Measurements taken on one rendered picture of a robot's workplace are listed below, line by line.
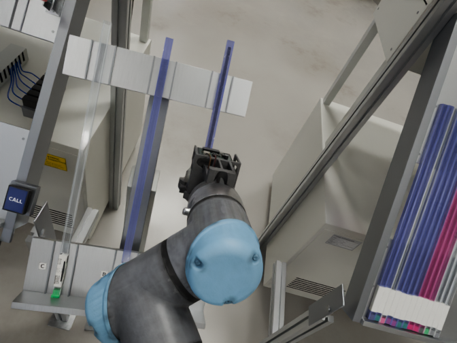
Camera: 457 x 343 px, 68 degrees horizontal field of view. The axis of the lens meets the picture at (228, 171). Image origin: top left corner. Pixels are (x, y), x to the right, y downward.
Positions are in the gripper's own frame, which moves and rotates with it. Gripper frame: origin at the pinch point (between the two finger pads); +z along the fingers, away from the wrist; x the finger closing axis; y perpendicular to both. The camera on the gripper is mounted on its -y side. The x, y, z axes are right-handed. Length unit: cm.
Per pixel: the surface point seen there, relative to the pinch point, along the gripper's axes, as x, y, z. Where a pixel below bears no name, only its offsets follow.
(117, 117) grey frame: 25, -5, 54
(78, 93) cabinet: 38, 0, 55
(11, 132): 38.1, -2.8, 9.5
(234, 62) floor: -30, 23, 206
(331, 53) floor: -121, 53, 253
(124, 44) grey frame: 24.1, 18.5, 38.5
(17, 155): 36.2, -6.9, 8.3
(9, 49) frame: 61, 8, 59
